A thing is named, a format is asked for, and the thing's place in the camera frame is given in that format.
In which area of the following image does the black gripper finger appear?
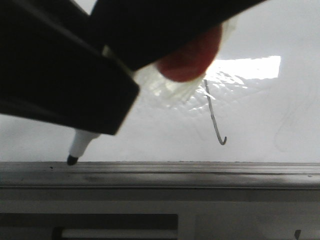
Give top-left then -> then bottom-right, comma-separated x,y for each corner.
89,0 -> 260,70
0,0 -> 139,135

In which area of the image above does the red magnet taped to marker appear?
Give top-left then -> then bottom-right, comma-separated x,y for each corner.
155,24 -> 223,83

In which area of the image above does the white black whiteboard marker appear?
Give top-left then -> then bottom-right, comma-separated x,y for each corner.
66,129 -> 101,166

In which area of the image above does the grey metal whiteboard tray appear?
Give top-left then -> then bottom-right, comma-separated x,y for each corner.
0,161 -> 320,189

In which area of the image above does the white whiteboard surface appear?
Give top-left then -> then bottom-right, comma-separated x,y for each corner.
0,0 -> 320,164

